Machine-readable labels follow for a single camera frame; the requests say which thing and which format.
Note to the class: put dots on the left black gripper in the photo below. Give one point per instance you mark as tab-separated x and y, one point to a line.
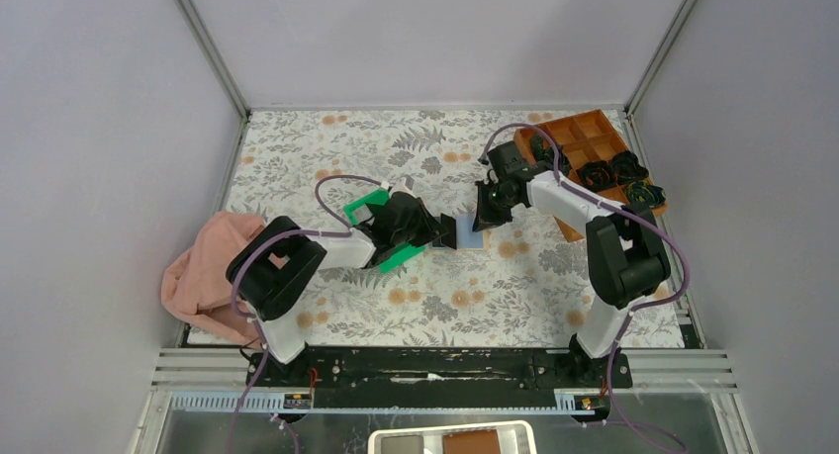
429	228

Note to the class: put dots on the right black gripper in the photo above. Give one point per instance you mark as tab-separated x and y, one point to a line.
485	217

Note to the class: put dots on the beige blue card holder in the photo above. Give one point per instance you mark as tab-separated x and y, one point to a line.
467	239

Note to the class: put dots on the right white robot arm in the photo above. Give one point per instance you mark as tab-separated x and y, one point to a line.
627	261

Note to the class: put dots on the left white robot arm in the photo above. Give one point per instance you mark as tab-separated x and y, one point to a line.
274	270

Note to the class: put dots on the green plastic bin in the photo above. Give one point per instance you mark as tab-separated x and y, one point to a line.
360	211

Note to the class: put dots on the dark floral rolled sock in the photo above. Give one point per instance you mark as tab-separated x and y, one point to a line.
596	176
626	168
644	192
543	151

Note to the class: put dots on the orange compartment tray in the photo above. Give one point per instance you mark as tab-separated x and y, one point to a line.
586	137

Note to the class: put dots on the floral patterned table mat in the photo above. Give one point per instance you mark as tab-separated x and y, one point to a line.
530	288

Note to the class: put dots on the pink cloth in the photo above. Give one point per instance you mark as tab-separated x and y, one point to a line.
195	288

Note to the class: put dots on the white device with screen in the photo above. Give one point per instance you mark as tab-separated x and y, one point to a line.
515	436

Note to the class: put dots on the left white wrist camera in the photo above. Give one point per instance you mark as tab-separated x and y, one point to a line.
403	184

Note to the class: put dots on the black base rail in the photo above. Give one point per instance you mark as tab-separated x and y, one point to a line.
344	377

